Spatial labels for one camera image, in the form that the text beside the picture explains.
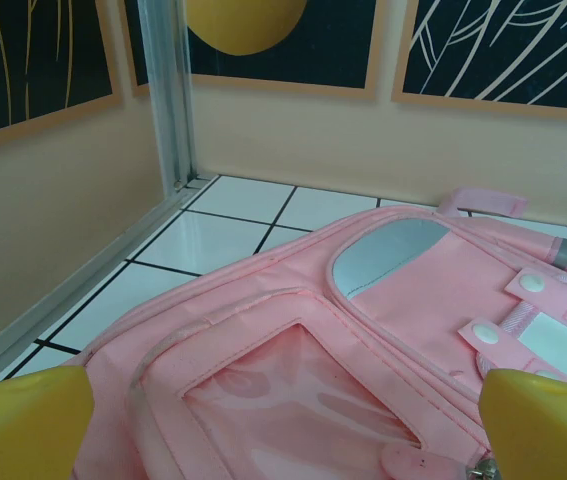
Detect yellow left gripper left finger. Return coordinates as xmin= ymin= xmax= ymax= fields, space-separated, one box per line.
xmin=0 ymin=365 xmax=95 ymax=480

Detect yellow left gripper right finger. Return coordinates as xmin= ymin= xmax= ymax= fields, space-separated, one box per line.
xmin=478 ymin=368 xmax=567 ymax=480

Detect pink backpack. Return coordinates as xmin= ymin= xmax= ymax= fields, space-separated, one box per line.
xmin=65 ymin=187 xmax=567 ymax=480

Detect aluminium side floor rail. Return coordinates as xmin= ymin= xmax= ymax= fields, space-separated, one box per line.
xmin=0 ymin=174 xmax=214 ymax=389

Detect aluminium corner post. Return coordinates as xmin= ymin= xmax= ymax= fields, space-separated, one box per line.
xmin=138 ymin=0 xmax=199 ymax=194

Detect dark wall panel gold lines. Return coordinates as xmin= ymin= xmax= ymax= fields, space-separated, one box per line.
xmin=0 ymin=0 xmax=124 ymax=156

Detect dark wall panel white leaves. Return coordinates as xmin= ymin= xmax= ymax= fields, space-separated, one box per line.
xmin=391 ymin=0 xmax=567 ymax=121

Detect dark wall panel yellow oval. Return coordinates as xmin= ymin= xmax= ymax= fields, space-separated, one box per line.
xmin=117 ymin=0 xmax=382 ymax=101

